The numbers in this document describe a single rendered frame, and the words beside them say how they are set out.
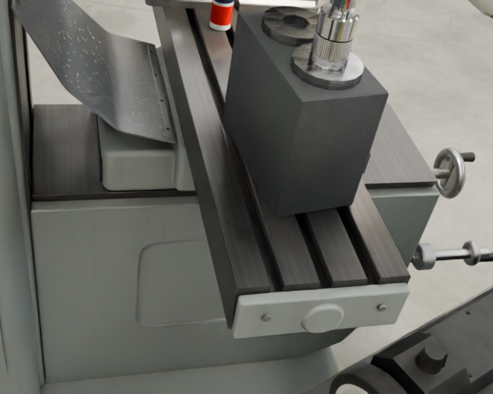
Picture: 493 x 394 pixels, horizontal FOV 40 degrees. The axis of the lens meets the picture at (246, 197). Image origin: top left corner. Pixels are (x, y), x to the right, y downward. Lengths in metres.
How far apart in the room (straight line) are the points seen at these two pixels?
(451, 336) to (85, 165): 0.75
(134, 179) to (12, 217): 0.21
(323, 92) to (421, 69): 2.60
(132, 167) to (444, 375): 0.64
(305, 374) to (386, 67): 1.97
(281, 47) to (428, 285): 1.50
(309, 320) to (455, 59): 2.83
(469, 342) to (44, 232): 0.80
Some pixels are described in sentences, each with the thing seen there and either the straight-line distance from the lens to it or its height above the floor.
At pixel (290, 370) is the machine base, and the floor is 0.20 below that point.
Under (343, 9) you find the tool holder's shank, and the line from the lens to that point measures 0.81.
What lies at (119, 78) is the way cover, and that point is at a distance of 1.23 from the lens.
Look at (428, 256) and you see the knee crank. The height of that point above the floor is 0.55.
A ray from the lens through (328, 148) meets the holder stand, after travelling 0.86.
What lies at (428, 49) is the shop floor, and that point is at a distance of 3.61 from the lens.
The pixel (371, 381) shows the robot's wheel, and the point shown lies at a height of 0.59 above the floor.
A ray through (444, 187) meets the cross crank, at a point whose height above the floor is 0.62.
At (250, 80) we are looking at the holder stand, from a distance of 0.93.
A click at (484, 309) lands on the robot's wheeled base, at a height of 0.59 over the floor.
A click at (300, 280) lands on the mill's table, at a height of 0.95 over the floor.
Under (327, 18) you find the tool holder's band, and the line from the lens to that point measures 0.81.
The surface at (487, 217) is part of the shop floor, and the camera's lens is 2.63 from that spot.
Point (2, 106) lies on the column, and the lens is 1.05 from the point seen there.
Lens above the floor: 1.56
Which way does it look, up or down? 41 degrees down
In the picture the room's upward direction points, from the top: 11 degrees clockwise
